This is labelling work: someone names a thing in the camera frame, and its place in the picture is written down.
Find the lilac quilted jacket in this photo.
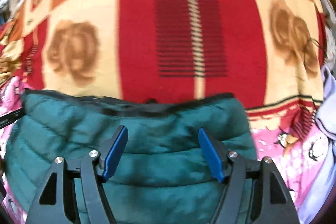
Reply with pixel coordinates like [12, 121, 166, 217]
[297, 65, 335, 223]

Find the pink penguin bed sheet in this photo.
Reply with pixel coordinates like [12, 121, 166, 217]
[251, 126, 326, 209]

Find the dark green puffer jacket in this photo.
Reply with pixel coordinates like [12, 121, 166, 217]
[5, 90, 256, 223]

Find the red orange rose blanket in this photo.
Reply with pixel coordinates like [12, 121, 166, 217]
[0, 0, 329, 140]

